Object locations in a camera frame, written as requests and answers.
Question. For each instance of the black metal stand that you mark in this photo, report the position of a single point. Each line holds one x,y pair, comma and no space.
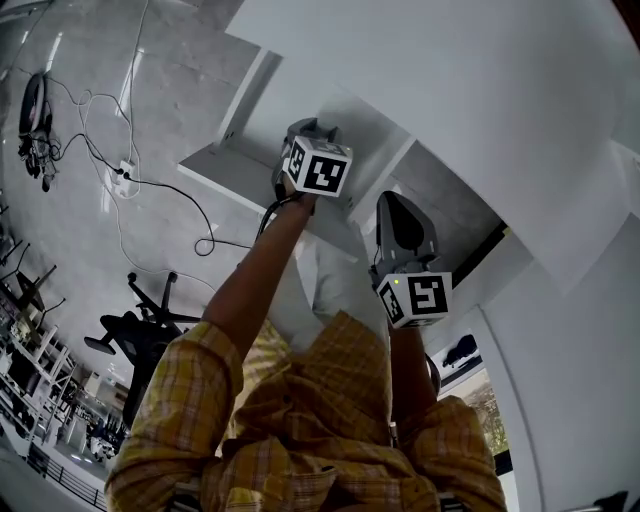
30,290

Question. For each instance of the light grey trousers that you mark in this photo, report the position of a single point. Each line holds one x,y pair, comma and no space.
330,285

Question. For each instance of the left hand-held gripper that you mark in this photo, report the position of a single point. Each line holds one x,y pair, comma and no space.
320,170

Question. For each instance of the black round device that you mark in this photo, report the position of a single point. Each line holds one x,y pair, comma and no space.
26,107

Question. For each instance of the black office chair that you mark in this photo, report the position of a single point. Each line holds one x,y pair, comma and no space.
135,345

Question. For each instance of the person's left forearm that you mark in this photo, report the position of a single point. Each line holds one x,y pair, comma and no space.
255,285

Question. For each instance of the white power strip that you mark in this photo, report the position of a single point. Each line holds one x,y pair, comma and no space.
126,171

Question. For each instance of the white metal shelf rack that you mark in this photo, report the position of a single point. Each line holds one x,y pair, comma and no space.
35,360

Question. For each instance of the yellow plaid shirt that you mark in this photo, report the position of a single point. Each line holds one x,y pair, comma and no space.
310,425

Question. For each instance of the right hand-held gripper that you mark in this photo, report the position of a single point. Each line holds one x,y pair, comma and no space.
420,300

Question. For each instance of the black railing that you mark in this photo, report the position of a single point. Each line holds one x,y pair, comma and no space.
65,475

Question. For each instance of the person's right forearm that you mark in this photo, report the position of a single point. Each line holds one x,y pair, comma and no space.
410,365

